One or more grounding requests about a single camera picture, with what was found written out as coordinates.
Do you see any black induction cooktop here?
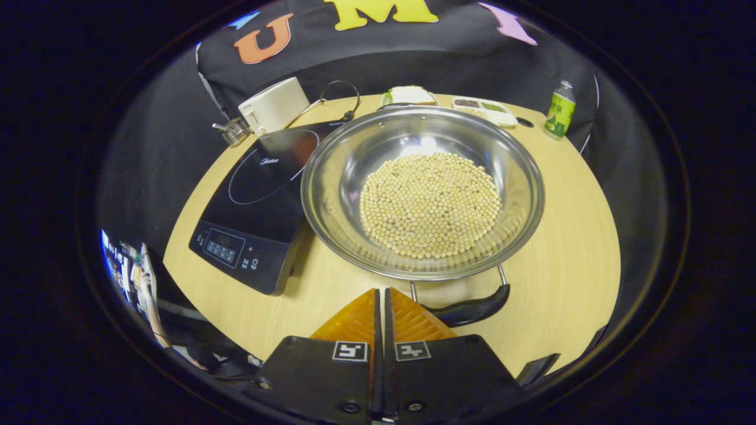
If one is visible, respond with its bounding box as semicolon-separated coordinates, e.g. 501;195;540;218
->
189;121;346;296

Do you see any metal wire basket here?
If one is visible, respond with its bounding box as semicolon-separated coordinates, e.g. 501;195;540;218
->
213;117;253;148

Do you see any stainless steel pot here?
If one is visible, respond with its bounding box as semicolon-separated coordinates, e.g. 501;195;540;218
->
300;105;546;328

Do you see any black power cable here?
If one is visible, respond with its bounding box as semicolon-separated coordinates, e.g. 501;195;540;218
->
295;80;361;128

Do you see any white divided bean tray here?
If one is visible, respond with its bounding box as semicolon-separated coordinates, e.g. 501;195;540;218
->
452;96;519;128

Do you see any white toaster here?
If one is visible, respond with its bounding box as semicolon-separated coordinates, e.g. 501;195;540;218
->
238;77;311;138

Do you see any sandwich with lettuce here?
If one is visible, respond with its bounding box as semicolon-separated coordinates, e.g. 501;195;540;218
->
383;86;438;107

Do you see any pile of soybeans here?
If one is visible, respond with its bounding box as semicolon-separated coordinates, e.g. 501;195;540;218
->
359;152;503;259

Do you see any black backdrop cloth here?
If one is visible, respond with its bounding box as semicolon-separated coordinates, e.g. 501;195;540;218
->
94;0;671;337

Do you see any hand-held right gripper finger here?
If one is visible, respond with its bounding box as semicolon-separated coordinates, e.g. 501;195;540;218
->
384;287;523;423
245;288;383;423

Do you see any black flat bar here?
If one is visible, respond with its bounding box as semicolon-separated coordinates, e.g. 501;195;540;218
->
517;353;561;385

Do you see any green drink bottle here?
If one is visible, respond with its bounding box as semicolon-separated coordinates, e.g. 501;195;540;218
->
544;80;576;140

